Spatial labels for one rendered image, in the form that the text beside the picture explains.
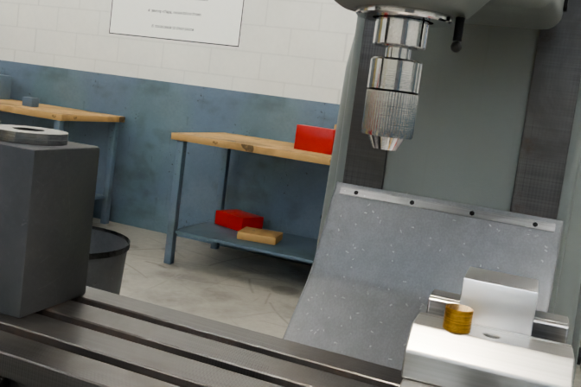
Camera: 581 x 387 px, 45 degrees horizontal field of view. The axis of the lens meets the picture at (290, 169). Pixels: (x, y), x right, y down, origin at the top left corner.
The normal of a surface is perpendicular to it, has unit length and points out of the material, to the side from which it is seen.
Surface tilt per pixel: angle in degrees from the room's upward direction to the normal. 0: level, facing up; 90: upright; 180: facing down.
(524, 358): 40
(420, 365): 90
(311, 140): 90
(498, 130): 90
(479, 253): 63
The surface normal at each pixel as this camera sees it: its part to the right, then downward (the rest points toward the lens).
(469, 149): -0.38, 0.05
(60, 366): 0.13, -0.99
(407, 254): -0.29, -0.39
